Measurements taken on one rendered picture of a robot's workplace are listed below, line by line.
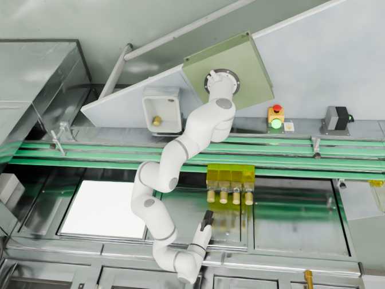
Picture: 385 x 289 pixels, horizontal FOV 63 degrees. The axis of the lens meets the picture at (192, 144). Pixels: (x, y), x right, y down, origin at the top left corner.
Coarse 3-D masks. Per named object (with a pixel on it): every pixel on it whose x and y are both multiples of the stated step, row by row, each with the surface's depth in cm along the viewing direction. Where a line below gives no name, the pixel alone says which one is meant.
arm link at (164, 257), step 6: (174, 228) 108; (174, 234) 108; (156, 240) 107; (162, 240) 106; (168, 240) 106; (156, 246) 110; (162, 246) 108; (156, 252) 115; (162, 252) 118; (168, 252) 118; (174, 252) 117; (156, 258) 116; (162, 258) 117; (168, 258) 116; (174, 258) 115; (162, 264) 117; (168, 264) 116; (168, 270) 117; (174, 270) 115
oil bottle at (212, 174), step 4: (208, 164) 156; (212, 164) 156; (216, 164) 155; (208, 168) 154; (212, 168) 154; (216, 168) 154; (208, 172) 152; (212, 172) 152; (216, 172) 152; (208, 176) 150; (212, 176) 150; (216, 176) 150; (208, 180) 149; (212, 180) 149; (216, 180) 148; (208, 184) 148; (212, 184) 148; (216, 184) 148; (208, 188) 149; (216, 188) 149
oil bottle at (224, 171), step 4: (220, 164) 155; (224, 164) 155; (228, 164) 155; (220, 168) 154; (224, 168) 153; (228, 168) 153; (220, 172) 152; (224, 172) 152; (228, 172) 151; (220, 176) 150; (224, 176) 150; (228, 176) 150; (220, 180) 148; (224, 180) 148; (228, 180) 148; (220, 184) 147; (224, 184) 147; (228, 184) 147; (220, 188) 148; (228, 188) 148
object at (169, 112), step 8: (144, 96) 147; (152, 96) 146; (160, 96) 145; (168, 96) 145; (144, 104) 149; (152, 104) 158; (160, 104) 157; (168, 104) 157; (176, 104) 147; (144, 112) 153; (152, 112) 162; (160, 112) 161; (168, 112) 161; (176, 112) 160; (152, 120) 163; (168, 120) 164; (176, 120) 164; (152, 128) 162; (160, 128) 162; (168, 128) 161; (176, 128) 161
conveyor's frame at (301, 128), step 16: (32, 128) 178; (48, 128) 177; (80, 128) 175; (96, 128) 175; (112, 128) 174; (128, 128) 173; (144, 128) 172; (240, 128) 154; (256, 128) 153; (288, 128) 151; (304, 128) 151; (320, 128) 150; (352, 128) 149; (368, 128) 148; (384, 128) 148; (96, 144) 168; (112, 144) 166; (128, 144) 165; (144, 144) 164; (160, 144) 163
